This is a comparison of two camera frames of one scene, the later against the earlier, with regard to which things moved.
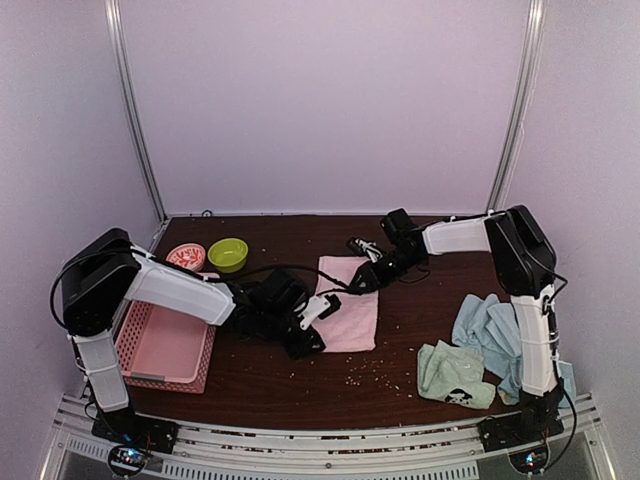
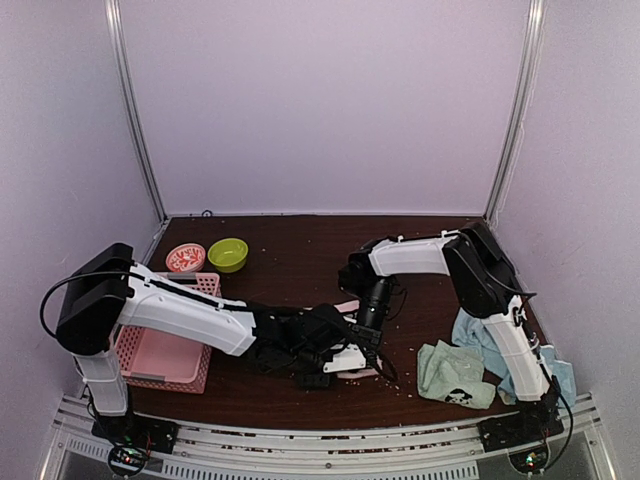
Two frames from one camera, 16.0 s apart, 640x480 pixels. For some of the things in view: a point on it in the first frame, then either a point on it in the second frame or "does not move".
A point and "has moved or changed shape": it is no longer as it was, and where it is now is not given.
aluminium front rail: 431,452 does not move
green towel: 455,374 does not move
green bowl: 228,255 does not move
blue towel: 488,328 does not move
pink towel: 355,327 has moved or changed shape
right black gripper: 374,277 → 371,336
